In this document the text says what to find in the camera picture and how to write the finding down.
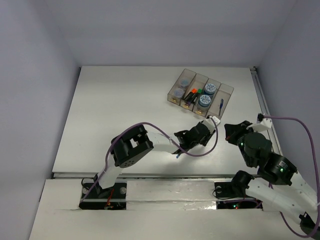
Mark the white foam board front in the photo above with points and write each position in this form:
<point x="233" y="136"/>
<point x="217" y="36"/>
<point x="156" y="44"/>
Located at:
<point x="59" y="218"/>

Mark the clear jar blue clips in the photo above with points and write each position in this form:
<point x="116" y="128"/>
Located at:
<point x="184" y="83"/>

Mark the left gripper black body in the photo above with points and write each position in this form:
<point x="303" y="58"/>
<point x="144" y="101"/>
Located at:
<point x="189" y="138"/>

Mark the clear four-compartment organizer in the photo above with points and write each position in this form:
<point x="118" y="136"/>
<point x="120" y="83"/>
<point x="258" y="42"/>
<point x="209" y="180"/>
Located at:
<point x="200" y="94"/>

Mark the orange cap highlighter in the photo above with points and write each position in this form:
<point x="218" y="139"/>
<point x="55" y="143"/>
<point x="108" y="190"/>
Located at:
<point x="190" y="95"/>

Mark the clear jar purple clips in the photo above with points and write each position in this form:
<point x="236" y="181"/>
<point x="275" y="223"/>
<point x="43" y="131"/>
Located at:
<point x="179" y="92"/>

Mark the purple cap highlighter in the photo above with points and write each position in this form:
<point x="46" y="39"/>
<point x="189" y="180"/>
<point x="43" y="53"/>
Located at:
<point x="191" y="100"/>

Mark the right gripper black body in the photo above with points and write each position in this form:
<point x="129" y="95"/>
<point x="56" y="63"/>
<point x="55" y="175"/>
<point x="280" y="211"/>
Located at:
<point x="237" y="137"/>

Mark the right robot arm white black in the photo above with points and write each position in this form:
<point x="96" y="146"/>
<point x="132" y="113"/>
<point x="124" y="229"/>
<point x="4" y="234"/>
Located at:
<point x="277" y="170"/>

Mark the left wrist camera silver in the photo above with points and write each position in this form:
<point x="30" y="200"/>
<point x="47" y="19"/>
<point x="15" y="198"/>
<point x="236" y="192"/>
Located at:
<point x="211" y="123"/>

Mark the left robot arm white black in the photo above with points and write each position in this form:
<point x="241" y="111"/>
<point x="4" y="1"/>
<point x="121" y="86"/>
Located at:
<point x="137" y="141"/>

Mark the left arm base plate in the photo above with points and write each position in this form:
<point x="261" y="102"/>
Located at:
<point x="113" y="198"/>

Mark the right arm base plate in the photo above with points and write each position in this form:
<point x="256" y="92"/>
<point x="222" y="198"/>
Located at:
<point x="225" y="191"/>

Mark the blue white tub front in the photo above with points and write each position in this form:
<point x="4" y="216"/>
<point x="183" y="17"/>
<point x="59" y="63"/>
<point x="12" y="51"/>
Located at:
<point x="204" y="101"/>

